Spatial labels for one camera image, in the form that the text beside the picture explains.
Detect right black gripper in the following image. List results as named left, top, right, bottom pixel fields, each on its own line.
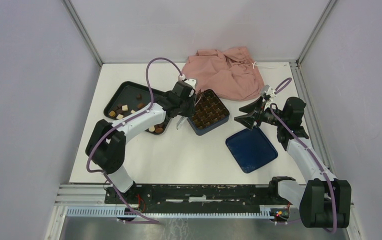
left=234, top=95, right=287, bottom=131

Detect silver metal tongs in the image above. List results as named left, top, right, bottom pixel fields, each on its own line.
left=176, top=92, right=205, bottom=131

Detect blue chocolate box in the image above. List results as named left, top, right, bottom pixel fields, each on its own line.
left=188, top=89, right=230, bottom=136

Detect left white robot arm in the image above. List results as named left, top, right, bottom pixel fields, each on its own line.
left=85, top=78, right=197, bottom=204

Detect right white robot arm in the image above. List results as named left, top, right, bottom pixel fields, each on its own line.
left=234, top=96, right=352, bottom=232

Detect black chocolate tray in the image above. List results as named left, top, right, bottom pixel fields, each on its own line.
left=103, top=81, right=151, bottom=120

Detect blue box lid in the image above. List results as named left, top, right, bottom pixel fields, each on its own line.
left=225, top=128, right=278, bottom=174

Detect pink cloth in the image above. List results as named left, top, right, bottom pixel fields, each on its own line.
left=182, top=46, right=265, bottom=102

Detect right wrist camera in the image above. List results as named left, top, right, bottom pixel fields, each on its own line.
left=261, top=85, right=276, bottom=101

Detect white drawstring cord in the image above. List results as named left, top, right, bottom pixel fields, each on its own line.
left=251, top=61, right=288, bottom=70

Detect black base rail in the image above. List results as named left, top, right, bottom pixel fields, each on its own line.
left=104, top=184, right=291, bottom=217

